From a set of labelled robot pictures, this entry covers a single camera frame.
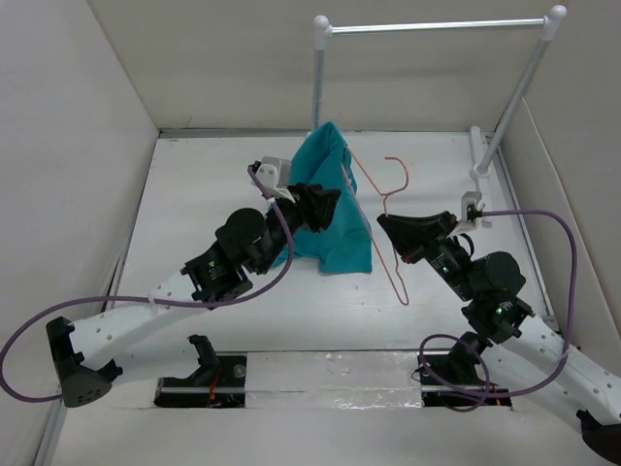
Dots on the pink wire hanger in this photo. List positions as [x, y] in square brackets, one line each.
[395, 277]

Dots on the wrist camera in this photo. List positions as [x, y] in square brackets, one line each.
[274, 174]
[472, 207]

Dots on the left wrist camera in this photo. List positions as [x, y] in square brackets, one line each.
[274, 174]

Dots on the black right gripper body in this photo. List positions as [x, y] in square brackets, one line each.
[443, 241]

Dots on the teal t shirt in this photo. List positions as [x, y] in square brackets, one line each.
[346, 246]

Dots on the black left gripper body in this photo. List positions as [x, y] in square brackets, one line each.
[292, 212]

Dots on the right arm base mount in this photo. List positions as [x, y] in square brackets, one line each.
[458, 366]

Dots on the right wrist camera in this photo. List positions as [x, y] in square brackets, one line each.
[472, 207]

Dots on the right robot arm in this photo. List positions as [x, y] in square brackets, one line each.
[510, 352]

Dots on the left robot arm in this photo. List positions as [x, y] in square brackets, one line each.
[92, 355]

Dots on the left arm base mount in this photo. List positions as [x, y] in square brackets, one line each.
[217, 383]

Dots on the white clothes rack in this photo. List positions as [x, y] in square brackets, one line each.
[433, 80]

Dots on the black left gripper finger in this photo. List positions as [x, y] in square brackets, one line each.
[319, 218]
[317, 199]

